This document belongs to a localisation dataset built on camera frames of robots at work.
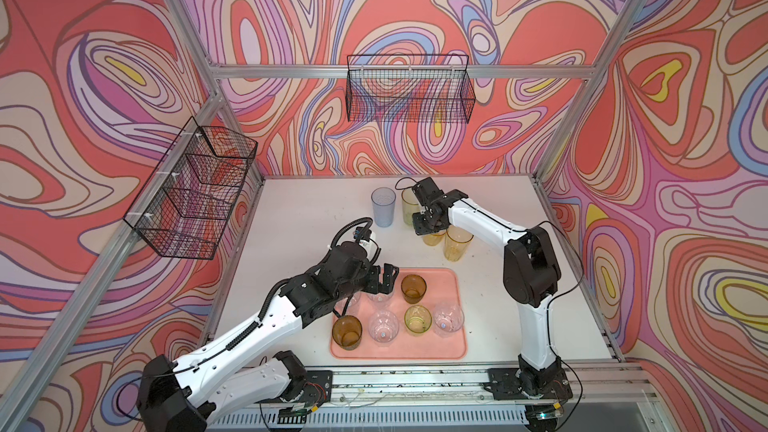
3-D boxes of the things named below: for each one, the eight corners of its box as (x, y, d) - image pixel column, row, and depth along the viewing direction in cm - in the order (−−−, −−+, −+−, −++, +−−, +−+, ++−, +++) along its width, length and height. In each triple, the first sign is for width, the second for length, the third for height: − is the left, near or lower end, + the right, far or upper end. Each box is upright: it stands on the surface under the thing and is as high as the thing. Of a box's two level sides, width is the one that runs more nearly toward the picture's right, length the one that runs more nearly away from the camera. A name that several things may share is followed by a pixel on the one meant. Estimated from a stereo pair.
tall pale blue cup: (370, 225, 107) (369, 202, 96) (374, 209, 111) (373, 185, 101) (392, 228, 106) (392, 205, 96) (395, 211, 111) (395, 187, 101)
